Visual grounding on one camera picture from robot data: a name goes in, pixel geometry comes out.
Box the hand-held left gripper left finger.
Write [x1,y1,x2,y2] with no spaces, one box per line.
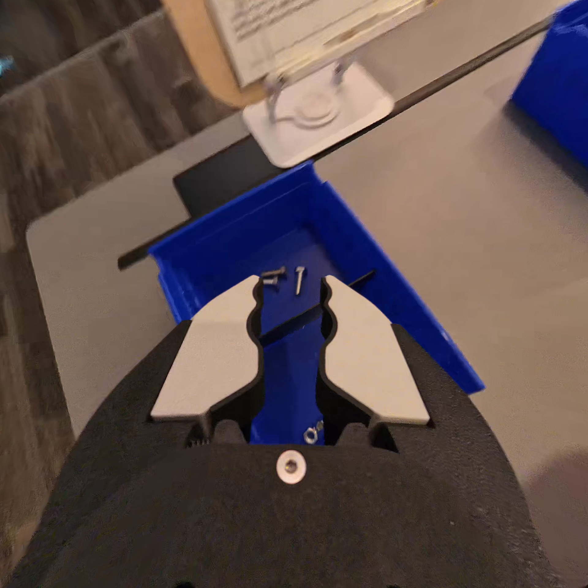
[150,275,266,445]

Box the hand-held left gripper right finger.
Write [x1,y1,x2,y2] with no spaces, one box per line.
[317,275,431,445]

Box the blue plastic bin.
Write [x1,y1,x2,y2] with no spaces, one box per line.
[148,160,485,446]
[511,0,588,168]

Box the thin dark strip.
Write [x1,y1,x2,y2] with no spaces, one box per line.
[258,270,377,346]

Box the black desk mat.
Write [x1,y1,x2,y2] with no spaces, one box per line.
[173,135,288,219]

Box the white stand base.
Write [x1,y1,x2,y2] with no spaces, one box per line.
[243,62,395,168]

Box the white instruction sheet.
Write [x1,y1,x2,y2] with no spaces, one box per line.
[207,0,437,88]

